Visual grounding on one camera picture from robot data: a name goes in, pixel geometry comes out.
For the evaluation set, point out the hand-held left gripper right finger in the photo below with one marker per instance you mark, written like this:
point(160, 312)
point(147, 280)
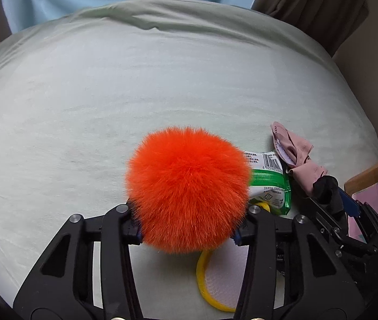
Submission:
point(239, 235)

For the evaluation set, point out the black sock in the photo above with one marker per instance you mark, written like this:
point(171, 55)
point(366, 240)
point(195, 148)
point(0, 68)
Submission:
point(325, 190)

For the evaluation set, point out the light green bed sheet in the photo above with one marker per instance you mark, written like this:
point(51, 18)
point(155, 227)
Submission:
point(142, 90)

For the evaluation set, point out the orange fluffy pompom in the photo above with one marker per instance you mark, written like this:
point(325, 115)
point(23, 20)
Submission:
point(189, 190)

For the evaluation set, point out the green white tissue packet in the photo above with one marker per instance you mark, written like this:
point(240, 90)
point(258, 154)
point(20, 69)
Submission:
point(270, 186)

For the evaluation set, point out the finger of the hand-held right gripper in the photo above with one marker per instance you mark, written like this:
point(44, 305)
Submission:
point(329, 221)
point(349, 203)

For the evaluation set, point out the pink cloth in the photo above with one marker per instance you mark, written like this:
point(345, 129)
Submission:
point(297, 155)

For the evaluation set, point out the yellow-rimmed white mesh pouch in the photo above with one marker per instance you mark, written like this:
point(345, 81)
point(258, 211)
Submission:
point(209, 278)

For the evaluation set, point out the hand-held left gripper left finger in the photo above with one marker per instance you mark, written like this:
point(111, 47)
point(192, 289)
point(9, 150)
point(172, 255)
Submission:
point(135, 232)

